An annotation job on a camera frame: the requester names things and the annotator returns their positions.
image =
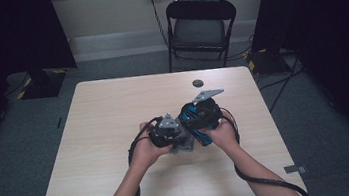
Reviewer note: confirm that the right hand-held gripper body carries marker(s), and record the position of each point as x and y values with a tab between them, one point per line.
211	112

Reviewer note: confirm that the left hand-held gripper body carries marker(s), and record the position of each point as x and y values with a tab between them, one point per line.
167	135

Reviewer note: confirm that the grey towel cloth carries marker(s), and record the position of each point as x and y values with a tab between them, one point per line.
183	144

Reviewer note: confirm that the blue and black toy car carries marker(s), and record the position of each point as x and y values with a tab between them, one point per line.
204	138

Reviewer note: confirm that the person's left hand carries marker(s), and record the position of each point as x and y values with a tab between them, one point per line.
145	152

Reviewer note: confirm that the person's right hand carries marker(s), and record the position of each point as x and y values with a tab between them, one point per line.
226	137

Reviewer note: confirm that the round black table grommet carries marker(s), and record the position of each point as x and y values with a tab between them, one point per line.
198	83

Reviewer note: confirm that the black stand base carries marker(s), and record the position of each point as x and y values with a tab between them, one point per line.
267	61
43	85

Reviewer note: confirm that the black folding chair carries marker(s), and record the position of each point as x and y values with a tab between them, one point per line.
199	31

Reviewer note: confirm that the grey tape strip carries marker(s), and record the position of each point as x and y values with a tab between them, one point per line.
294	169

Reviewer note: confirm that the black curtain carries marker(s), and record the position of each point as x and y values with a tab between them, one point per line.
328	25
4	38

